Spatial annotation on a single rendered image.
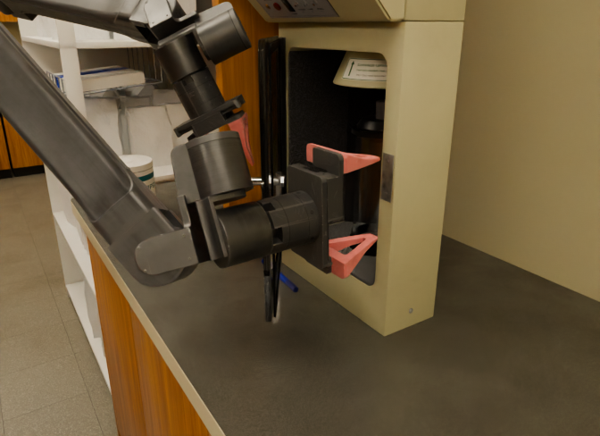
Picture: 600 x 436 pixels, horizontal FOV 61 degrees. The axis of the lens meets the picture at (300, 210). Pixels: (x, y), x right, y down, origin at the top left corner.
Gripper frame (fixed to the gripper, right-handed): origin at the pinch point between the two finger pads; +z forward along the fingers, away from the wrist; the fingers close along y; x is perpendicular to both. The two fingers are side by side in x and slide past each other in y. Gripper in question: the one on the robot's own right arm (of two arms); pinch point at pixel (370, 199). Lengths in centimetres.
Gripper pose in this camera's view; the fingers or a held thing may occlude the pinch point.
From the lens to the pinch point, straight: 59.3
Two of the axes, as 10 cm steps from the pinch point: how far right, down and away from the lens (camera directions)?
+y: -0.3, -9.4, -3.4
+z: 8.3, -2.1, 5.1
